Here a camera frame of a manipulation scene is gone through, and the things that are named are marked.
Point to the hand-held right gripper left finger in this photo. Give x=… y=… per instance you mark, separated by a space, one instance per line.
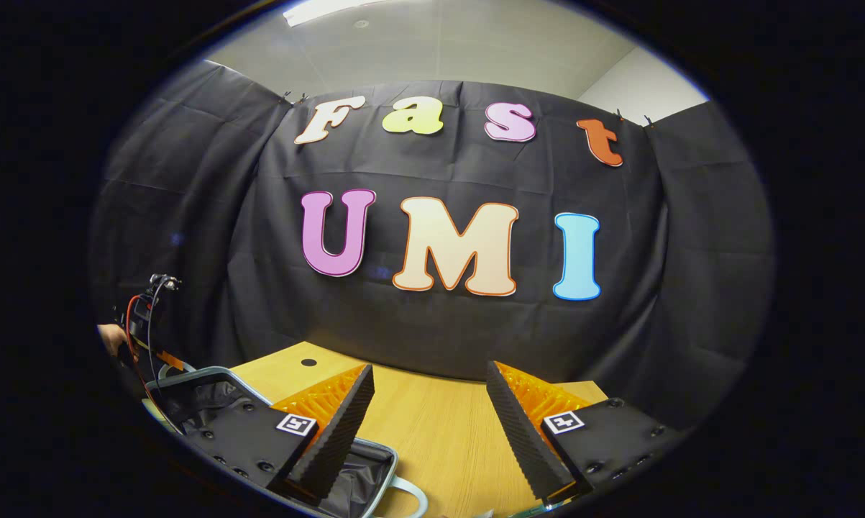
x=339 y=432

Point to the ceiling light panel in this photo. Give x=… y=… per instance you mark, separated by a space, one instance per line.
x=331 y=8

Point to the light blue suitcase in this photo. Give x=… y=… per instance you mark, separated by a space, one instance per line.
x=360 y=478

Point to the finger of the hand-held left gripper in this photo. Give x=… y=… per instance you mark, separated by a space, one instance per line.
x=170 y=360

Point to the blue skin care bottle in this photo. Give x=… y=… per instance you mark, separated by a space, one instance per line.
x=536 y=509

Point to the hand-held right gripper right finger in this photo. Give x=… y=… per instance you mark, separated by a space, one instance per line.
x=522 y=432

